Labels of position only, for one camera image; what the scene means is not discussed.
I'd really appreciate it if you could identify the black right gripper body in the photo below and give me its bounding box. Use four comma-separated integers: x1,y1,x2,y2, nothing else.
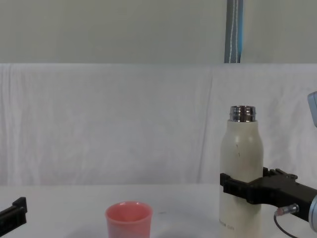
247,176,317,222

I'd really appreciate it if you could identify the cream vacuum bottle steel neck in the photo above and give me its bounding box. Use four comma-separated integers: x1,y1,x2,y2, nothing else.
218,105,264,238

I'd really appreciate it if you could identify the white tablecloth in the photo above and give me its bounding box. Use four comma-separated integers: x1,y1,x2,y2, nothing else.
0,183,317,238

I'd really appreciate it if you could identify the pink plastic cup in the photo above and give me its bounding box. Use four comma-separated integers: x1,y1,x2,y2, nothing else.
105,201,153,238

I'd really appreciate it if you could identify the white curtain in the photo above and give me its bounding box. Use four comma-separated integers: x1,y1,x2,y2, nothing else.
0,62,317,186

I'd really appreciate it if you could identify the thin cable with silver plug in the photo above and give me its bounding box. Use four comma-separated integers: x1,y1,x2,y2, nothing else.
273,203,301,238

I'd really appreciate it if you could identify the grey striped post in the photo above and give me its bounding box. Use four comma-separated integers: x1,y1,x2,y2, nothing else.
223,0,245,64

